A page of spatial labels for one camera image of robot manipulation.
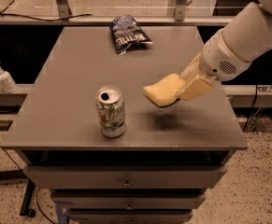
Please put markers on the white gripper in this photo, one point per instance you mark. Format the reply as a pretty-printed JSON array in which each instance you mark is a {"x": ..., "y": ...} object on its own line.
[{"x": 220, "y": 57}]

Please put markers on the yellow sponge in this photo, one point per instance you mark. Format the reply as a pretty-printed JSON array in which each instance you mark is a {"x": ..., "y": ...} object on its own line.
[{"x": 163, "y": 92}]

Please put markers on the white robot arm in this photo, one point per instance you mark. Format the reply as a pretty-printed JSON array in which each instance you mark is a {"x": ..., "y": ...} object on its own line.
[{"x": 249, "y": 34}]

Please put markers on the white 7up can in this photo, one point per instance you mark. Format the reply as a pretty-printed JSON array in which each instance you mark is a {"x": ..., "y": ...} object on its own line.
[{"x": 110, "y": 109}]

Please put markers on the grey drawer cabinet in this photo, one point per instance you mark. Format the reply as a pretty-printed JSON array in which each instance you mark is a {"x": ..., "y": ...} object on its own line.
[{"x": 87, "y": 133}]

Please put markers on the blue Kettle chip bag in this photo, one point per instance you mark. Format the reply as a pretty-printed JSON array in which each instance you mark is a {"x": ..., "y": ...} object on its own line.
[{"x": 126, "y": 32}]

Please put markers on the middle grey drawer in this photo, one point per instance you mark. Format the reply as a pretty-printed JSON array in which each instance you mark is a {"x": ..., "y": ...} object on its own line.
[{"x": 129, "y": 200}]

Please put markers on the grey drawer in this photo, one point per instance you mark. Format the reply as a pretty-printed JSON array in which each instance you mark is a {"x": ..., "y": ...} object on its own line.
[
  {"x": 131, "y": 217},
  {"x": 129, "y": 200},
  {"x": 125, "y": 177}
]

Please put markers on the bottom grey drawer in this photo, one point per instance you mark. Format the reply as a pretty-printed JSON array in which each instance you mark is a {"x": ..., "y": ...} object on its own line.
[{"x": 131, "y": 217}]

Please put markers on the top grey drawer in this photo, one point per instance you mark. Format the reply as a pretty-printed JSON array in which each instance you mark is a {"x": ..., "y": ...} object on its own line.
[{"x": 125, "y": 177}]

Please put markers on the white pump dispenser bottle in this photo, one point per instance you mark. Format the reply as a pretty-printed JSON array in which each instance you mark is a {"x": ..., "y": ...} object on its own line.
[{"x": 7, "y": 82}]

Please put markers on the metal railing frame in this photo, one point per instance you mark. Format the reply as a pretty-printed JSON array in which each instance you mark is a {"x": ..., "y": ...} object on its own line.
[{"x": 102, "y": 11}]

